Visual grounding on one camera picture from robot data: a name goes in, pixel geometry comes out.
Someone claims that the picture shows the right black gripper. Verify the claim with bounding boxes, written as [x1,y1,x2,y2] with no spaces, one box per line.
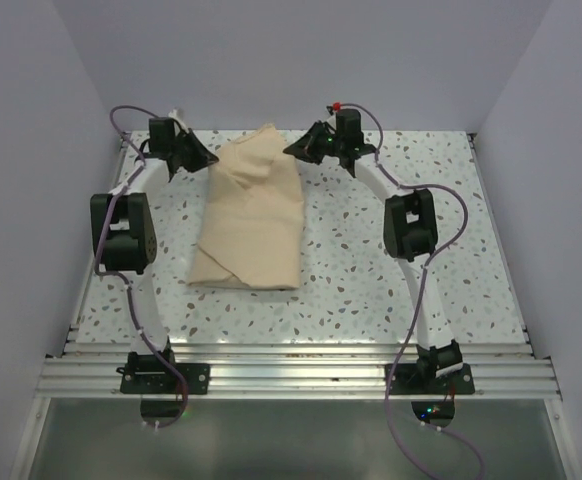
[284,121,344,166]

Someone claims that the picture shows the beige cloth mat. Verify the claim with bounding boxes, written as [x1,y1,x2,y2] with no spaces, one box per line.
[187,124,305,290]

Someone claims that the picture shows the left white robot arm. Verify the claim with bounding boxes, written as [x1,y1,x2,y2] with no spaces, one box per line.
[90,109,218,393]

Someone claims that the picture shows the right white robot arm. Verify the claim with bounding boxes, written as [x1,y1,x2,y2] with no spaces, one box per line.
[284,103,463,393]

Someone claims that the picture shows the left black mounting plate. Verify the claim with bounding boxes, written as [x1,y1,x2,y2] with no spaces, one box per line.
[116,363,211,395]

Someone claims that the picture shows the black mounting plate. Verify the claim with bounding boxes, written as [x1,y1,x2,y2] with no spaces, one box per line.
[384,363,476,396]
[116,363,211,395]

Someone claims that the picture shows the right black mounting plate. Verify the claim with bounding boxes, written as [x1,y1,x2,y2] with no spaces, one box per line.
[384,363,476,396]

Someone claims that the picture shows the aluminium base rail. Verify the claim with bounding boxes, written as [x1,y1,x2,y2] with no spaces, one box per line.
[35,342,561,400]

